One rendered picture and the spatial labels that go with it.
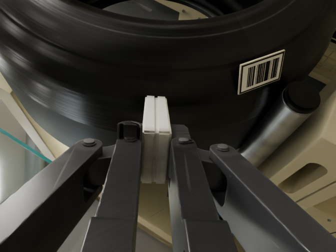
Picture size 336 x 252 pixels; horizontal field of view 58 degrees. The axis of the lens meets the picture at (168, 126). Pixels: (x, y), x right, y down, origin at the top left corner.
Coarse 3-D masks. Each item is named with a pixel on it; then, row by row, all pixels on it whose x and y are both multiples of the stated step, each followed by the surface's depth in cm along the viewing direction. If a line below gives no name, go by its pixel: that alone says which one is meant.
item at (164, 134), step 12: (156, 108) 19; (156, 120) 17; (168, 120) 17; (168, 132) 15; (156, 144) 15; (168, 144) 15; (156, 156) 16; (168, 156) 16; (156, 168) 16; (156, 180) 16
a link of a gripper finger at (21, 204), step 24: (96, 144) 14; (48, 168) 12; (72, 168) 12; (24, 192) 10; (48, 192) 10; (72, 192) 11; (96, 192) 14; (0, 216) 9; (24, 216) 9; (48, 216) 10; (72, 216) 12; (0, 240) 8; (24, 240) 9; (48, 240) 10
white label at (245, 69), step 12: (252, 60) 33; (264, 60) 34; (276, 60) 35; (240, 72) 33; (252, 72) 34; (264, 72) 35; (276, 72) 36; (240, 84) 35; (252, 84) 35; (264, 84) 36
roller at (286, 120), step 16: (288, 96) 36; (304, 96) 36; (272, 112) 40; (288, 112) 37; (304, 112) 36; (256, 128) 46; (272, 128) 41; (288, 128) 40; (256, 144) 47; (272, 144) 44; (256, 160) 50
